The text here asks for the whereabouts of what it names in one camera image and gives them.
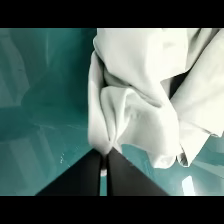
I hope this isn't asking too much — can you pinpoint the white shirt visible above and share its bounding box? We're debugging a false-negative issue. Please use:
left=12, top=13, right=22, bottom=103
left=87, top=27, right=224, bottom=169

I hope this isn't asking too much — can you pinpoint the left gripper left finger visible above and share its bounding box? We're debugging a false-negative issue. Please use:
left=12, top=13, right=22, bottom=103
left=35, top=148, right=102, bottom=197

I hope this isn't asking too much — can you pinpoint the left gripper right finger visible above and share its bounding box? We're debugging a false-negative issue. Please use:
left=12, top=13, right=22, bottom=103
left=106, top=147, right=170, bottom=197

